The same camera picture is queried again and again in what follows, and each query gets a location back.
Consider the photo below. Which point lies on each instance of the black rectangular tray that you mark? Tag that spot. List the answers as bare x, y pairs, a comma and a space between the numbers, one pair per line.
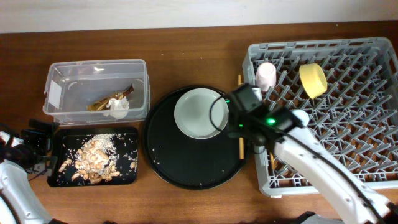
124, 174

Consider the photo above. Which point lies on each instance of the peanut shell food scraps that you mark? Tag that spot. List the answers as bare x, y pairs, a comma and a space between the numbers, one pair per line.
93, 161

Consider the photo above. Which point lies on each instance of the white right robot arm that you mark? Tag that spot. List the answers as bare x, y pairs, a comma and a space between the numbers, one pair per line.
285, 135

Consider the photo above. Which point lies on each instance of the white tissue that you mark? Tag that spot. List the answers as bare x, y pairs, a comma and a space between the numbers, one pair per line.
115, 108

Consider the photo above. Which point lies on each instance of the blue plastic cup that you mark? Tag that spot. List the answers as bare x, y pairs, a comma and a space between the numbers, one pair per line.
302, 115

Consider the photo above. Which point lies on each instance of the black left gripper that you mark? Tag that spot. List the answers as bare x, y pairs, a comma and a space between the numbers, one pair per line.
38, 137

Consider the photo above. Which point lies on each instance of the yellow bowl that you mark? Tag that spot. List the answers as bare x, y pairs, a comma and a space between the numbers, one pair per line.
313, 80

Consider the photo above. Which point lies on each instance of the wooden chopstick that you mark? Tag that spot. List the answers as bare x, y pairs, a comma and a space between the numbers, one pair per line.
241, 139
272, 160

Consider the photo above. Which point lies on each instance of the round black serving tray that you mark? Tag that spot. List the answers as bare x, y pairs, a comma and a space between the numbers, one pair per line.
188, 163

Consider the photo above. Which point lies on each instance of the gold snack wrapper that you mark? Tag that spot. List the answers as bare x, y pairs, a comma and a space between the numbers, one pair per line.
101, 104

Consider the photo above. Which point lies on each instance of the light grey plate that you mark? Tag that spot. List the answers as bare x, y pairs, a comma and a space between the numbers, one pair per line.
199, 113

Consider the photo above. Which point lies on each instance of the grey dishwasher rack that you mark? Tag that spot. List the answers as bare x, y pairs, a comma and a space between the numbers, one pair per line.
356, 118

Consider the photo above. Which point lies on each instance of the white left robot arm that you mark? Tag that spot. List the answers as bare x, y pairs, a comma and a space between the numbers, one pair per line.
19, 203

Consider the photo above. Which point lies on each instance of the pink plastic cup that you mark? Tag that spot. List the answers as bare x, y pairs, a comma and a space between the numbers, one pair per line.
265, 76

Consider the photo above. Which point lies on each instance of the clear plastic bin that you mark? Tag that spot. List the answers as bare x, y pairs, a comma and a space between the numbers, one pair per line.
72, 86

